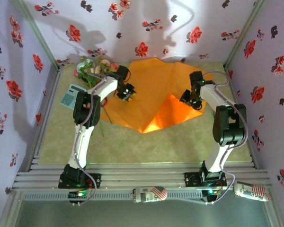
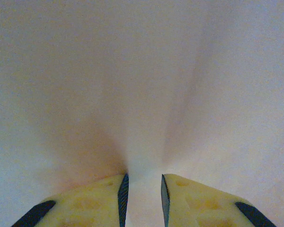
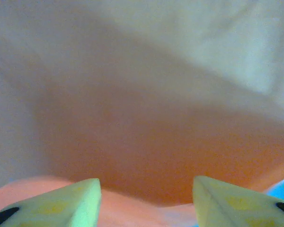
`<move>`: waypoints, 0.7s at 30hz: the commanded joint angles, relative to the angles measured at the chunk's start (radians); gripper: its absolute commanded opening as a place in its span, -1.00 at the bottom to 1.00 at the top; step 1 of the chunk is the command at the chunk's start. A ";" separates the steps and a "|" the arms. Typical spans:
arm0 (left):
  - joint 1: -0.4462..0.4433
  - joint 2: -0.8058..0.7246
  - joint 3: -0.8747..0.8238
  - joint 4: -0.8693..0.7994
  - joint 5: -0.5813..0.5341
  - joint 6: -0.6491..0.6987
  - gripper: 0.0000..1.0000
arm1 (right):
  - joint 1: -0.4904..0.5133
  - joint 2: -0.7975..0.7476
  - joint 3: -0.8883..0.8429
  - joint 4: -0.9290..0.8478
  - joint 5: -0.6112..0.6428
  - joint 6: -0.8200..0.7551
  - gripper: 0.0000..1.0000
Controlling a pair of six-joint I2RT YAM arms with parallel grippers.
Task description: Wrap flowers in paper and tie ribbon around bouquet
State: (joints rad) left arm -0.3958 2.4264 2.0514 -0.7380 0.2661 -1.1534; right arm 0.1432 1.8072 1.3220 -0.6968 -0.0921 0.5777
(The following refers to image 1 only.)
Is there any orange wrapping paper sheet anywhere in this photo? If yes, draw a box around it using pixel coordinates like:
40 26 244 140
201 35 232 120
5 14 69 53
101 58 215 134

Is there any artificial flower bunch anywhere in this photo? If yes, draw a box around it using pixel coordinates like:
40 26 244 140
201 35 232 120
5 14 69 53
73 56 120 137

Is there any light blue calculator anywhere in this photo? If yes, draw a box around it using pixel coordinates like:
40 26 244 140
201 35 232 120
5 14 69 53
60 84 86 110

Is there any flag print cloth pouch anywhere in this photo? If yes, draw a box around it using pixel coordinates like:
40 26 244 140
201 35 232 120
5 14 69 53
132 186 168 203
233 181 269 202

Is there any left arm grey cable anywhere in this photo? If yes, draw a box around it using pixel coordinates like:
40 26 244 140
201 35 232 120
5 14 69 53
68 73 120 206

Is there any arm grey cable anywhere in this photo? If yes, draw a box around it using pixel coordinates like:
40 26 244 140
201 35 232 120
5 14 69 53
202 70 249 205
68 73 120 206

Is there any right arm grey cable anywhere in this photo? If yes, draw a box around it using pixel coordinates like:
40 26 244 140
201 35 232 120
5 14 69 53
202 70 249 205

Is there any aluminium frame post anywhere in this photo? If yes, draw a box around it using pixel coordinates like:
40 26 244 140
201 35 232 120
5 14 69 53
223 0 267 69
14 0 63 70

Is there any aluminium frame rail bank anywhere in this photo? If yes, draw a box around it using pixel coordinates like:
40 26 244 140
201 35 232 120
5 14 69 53
13 162 273 191

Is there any aluminium table side rail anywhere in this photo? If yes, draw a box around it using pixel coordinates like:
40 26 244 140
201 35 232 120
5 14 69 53
223 67 260 169
28 67 63 171

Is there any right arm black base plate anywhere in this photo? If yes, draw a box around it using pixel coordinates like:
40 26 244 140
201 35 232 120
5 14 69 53
184 172 227 187

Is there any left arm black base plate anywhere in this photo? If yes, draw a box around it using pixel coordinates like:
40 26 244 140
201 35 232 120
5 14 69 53
58 172 102 189

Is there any grey slotted cable duct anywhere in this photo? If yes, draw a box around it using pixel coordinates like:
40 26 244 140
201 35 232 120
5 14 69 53
23 190 204 201

